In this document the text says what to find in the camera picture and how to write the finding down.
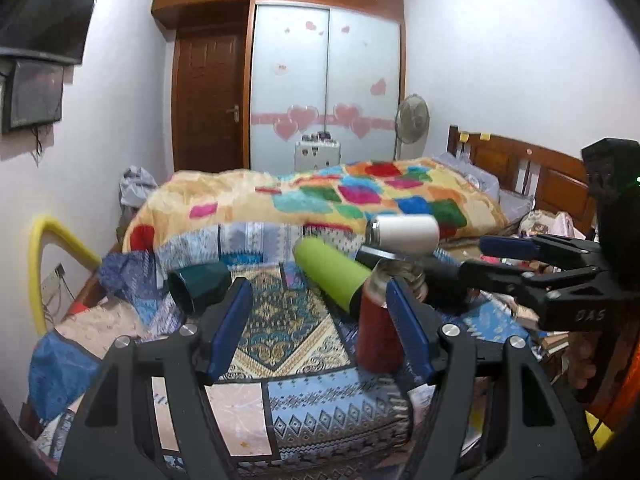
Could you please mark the colourful patchwork blanket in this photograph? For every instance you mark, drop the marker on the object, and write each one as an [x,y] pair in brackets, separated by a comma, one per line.
[320,200]

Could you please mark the red cup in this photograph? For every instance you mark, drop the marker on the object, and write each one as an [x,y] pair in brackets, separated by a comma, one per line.
[375,335]

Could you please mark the yellow foam tube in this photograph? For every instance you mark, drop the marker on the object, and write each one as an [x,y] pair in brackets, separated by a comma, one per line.
[42,260]

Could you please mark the wall power outlet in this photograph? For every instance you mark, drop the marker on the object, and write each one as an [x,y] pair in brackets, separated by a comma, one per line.
[51,280]

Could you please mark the jars on cabinet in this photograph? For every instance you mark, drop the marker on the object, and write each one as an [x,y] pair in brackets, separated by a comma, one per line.
[318,136]

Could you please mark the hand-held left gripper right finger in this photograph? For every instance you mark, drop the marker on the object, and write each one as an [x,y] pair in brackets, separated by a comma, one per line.
[411,332]

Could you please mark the blue crumpled cloth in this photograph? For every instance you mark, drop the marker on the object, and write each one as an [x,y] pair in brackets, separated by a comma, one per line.
[125,275]

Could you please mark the grey clothes pile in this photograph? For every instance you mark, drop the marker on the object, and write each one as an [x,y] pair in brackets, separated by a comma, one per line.
[135,185]

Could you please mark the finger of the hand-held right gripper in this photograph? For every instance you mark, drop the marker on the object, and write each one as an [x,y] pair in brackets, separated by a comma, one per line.
[500,247]
[480,277]

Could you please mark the light green bottle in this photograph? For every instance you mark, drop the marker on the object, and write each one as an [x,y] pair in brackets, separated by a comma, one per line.
[327,272]

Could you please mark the dark green cup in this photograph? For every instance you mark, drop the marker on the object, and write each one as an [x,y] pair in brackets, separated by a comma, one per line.
[197,285]

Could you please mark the wooden bed headboard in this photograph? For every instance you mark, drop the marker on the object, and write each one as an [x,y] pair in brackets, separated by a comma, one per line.
[525,170]

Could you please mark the shiny steel cup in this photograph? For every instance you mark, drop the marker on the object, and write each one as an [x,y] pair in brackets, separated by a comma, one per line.
[407,280]

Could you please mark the white bottle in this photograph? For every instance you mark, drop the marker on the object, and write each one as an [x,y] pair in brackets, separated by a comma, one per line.
[407,232]

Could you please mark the black wall television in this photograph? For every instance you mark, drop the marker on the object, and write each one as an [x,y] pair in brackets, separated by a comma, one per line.
[47,17]

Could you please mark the grey pillow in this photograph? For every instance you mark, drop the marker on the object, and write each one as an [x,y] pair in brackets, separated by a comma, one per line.
[480,177]

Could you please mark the frosted sliding wardrobe doors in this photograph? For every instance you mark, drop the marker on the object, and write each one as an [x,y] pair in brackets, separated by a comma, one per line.
[325,85]

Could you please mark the standing electric fan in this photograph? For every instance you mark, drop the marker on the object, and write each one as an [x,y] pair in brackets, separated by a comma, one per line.
[412,119]

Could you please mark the black wall box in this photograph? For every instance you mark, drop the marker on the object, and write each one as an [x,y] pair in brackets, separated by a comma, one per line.
[32,95]

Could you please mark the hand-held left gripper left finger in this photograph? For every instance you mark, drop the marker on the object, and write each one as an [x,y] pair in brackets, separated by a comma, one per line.
[231,327]

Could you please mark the printed floral cloth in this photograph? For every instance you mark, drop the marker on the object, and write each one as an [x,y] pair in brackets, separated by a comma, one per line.
[547,224]

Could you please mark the brown wooden door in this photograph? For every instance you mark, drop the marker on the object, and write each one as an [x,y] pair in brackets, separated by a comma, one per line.
[207,100]

